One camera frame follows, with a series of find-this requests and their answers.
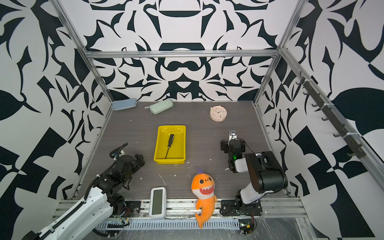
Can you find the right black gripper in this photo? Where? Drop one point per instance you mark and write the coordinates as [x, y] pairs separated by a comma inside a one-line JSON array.
[[225, 146]]

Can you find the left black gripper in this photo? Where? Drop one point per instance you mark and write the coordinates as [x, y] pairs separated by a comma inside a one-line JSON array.
[[140, 160]]

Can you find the yellow plastic bin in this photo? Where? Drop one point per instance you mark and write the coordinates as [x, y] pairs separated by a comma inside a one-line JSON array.
[[177, 153]]

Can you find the black screwdriver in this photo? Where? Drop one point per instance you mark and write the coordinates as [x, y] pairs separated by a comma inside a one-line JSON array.
[[170, 142]]

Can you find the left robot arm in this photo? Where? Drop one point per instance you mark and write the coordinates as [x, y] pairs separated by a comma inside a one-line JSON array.
[[101, 201]]

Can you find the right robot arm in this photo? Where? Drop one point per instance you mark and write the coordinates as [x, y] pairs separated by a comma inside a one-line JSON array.
[[266, 174]]

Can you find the beige round alarm clock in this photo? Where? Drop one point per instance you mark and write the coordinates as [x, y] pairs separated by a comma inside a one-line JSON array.
[[218, 113]]

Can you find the orange shark plush toy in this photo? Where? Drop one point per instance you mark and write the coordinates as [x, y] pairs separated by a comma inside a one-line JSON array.
[[203, 186]]

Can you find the white digital clock device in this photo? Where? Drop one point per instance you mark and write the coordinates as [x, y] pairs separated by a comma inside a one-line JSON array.
[[158, 203]]

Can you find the blue pencil case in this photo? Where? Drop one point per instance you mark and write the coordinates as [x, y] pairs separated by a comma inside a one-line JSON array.
[[124, 104]]

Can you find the green pencil case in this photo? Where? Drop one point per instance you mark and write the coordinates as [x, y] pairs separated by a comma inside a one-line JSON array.
[[160, 107]]

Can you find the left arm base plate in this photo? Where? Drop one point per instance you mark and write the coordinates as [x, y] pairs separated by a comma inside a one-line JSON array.
[[131, 209]]

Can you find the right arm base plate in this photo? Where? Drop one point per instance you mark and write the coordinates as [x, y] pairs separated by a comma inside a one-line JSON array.
[[233, 208]]

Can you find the white cable duct strip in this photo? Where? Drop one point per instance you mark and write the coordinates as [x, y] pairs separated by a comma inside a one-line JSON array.
[[184, 224]]

